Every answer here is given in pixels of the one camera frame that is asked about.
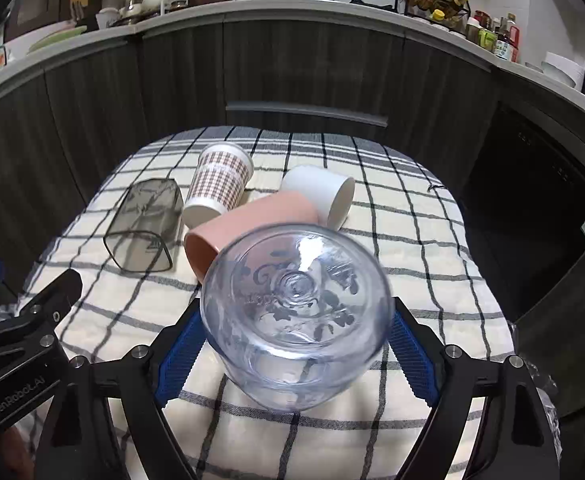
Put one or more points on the white cup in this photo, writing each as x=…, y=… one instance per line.
x=312, y=185

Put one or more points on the clear printed glass cup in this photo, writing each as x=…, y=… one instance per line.
x=297, y=310

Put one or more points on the checked tablecloth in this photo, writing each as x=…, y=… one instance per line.
x=422, y=260

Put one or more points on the pink cup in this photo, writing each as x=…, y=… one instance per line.
x=252, y=220

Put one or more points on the red lid jar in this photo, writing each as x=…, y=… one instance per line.
x=481, y=22

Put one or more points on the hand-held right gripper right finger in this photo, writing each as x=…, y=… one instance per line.
x=415, y=360

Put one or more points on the dark sauce bottle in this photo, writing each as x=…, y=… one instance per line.
x=507, y=42

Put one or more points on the stack of white bowls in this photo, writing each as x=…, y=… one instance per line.
x=562, y=70

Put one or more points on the plaid paper cup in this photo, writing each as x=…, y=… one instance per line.
x=217, y=180

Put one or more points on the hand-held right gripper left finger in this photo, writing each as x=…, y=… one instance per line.
x=180, y=360

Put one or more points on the black built-in dishwasher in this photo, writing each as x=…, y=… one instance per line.
x=537, y=200

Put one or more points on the green plate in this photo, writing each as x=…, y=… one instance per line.
x=57, y=38

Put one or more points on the grey translucent square cup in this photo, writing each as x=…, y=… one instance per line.
x=142, y=225

